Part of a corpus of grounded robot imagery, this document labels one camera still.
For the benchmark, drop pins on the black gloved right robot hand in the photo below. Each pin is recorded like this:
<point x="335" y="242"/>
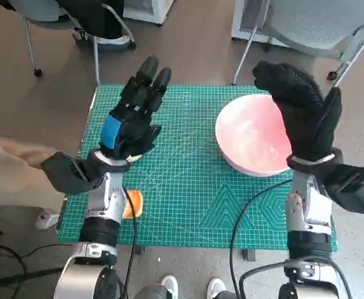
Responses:
<point x="303" y="118"/>

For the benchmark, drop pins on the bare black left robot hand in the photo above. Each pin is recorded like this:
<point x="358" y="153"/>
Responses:
<point x="128" y="130"/>

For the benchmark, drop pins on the pink bowl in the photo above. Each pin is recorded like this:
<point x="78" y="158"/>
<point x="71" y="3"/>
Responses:
<point x="250" y="137"/>

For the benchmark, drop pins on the rectangular toy bread slice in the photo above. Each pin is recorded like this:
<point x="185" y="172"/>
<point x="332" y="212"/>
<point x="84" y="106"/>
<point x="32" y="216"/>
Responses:
<point x="139" y="205"/>

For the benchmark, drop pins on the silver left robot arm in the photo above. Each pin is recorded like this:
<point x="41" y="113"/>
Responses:
<point x="102" y="199"/>

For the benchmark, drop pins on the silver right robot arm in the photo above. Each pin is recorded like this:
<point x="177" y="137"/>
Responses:
<point x="309" y="211"/>

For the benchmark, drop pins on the grey chair with castors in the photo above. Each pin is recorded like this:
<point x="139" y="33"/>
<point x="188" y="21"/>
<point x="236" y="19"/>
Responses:
<point x="96" y="62"/>

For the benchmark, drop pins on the green cutting mat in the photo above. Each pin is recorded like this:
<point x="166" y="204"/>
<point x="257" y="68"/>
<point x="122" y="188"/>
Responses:
<point x="181" y="187"/>

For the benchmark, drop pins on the grey mesh chair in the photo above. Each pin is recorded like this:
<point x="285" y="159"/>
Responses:
<point x="309" y="28"/>

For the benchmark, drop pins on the white cabinet with vent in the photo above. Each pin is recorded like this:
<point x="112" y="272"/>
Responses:
<point x="244" y="21"/>

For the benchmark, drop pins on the seated person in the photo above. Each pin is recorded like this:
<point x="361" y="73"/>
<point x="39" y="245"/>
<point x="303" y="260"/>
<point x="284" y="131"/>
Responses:
<point x="97" y="18"/>

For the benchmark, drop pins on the small white cabinet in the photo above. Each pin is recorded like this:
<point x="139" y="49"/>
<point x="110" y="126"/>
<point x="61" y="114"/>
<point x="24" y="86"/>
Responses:
<point x="150" y="12"/>

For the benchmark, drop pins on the person in white shoes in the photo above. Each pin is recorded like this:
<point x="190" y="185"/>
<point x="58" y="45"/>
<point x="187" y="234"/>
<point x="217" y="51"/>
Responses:
<point x="169" y="285"/>

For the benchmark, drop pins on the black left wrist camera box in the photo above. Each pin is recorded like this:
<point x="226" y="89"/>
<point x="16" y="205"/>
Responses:
<point x="66" y="174"/>

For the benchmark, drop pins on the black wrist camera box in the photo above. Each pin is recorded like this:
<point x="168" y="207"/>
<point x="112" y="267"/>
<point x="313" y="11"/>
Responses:
<point x="356" y="190"/>
<point x="66" y="174"/>

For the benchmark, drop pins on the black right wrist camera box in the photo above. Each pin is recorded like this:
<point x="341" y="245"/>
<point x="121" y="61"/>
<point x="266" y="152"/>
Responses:
<point x="356" y="190"/>

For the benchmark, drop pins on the black table bracket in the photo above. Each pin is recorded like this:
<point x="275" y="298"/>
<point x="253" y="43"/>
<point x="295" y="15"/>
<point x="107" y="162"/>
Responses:
<point x="249" y="255"/>
<point x="139" y="249"/>

